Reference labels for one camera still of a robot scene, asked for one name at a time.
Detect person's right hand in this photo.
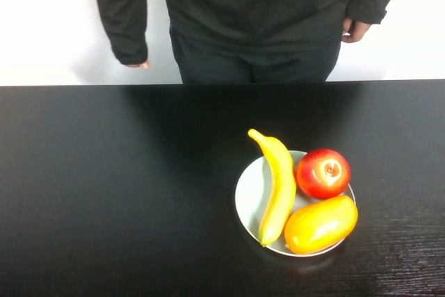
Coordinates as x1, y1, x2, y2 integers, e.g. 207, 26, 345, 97
124, 60, 151, 70

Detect black sleeved right forearm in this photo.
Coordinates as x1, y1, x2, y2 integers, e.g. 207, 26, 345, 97
89, 0, 152, 66

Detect red apple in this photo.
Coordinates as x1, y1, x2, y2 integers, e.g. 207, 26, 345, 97
295, 147, 352, 200

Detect orange mango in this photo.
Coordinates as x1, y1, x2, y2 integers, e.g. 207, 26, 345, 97
284, 195, 359, 255

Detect yellow banana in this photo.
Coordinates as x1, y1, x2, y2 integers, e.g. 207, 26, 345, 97
247, 128, 298, 248

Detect black sweatshirt torso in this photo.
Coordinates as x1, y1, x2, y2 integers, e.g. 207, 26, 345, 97
149, 0, 361, 51

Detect person's left hand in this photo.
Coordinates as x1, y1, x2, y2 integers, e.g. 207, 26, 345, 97
341, 17, 373, 45

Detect black trousers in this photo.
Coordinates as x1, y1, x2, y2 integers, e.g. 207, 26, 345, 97
169, 25, 342, 84

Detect white round plate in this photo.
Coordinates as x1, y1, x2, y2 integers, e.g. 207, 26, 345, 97
234, 150, 357, 258

